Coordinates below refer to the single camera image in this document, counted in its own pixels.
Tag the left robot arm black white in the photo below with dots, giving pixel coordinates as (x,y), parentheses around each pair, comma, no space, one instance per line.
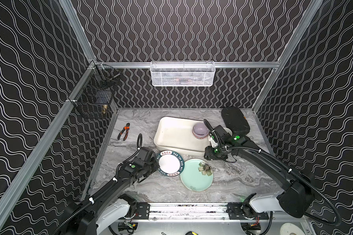
(108,194)

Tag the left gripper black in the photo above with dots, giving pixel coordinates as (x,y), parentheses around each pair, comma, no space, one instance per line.
(151,164)

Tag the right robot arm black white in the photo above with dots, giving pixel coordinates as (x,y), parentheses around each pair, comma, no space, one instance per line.
(297,188)

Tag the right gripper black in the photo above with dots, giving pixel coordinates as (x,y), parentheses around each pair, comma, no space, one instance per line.
(211,152)

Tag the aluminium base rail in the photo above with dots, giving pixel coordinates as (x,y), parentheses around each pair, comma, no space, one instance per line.
(170,212)

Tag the black zipper case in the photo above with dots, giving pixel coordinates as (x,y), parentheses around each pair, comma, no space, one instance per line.
(235,120)

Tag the white tape roll right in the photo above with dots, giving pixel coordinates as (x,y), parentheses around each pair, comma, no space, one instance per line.
(290,229)

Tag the white plate green rim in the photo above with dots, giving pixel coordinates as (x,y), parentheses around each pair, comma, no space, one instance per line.
(170,163)

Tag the black wire basket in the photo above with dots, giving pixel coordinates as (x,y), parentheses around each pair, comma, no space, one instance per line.
(94,101)

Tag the orange black pliers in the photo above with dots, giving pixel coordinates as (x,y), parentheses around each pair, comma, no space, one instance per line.
(124,132)

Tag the lavender mug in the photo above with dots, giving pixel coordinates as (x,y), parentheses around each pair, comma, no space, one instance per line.
(228,131)

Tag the white wire mesh basket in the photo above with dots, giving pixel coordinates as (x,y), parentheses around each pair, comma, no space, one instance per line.
(182,73)

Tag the mint green flower plate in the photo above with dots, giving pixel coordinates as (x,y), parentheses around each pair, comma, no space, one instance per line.
(197,175)

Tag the cream plastic bin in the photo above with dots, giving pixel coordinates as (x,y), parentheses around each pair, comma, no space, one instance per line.
(176,134)

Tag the lavender bowl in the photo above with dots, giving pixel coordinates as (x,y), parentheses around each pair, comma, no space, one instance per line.
(200,131)

